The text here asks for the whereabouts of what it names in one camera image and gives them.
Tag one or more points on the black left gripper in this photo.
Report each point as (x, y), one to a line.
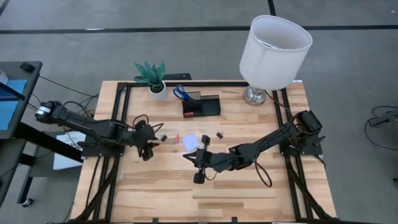
(144, 133)

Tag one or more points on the white sticky note pad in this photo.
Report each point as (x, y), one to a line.
(190, 142)

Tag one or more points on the green plant in white pot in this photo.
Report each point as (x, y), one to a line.
(152, 74)

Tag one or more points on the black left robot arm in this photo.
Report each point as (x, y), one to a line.
(93, 127)

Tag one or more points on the black aluminium table frame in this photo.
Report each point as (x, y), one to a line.
(295, 186)

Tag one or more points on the silver lamp with white shade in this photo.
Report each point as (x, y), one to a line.
(273, 56)

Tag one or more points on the black side desk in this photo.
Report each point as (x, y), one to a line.
(28, 67)

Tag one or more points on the red marker pen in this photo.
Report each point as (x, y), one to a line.
(177, 139)

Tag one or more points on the black mesh desk organizer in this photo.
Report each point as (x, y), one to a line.
(211, 107)

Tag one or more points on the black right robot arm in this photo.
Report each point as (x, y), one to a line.
(270, 140)

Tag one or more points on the blue screen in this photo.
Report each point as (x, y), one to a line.
(11, 102)

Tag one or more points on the black computer mouse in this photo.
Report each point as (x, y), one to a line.
(27, 67)

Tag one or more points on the white printed sheet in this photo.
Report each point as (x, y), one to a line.
(66, 161)

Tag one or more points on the black binder clip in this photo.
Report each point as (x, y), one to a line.
(219, 135)
(163, 138)

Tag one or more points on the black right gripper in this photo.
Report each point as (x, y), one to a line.
(220, 160)

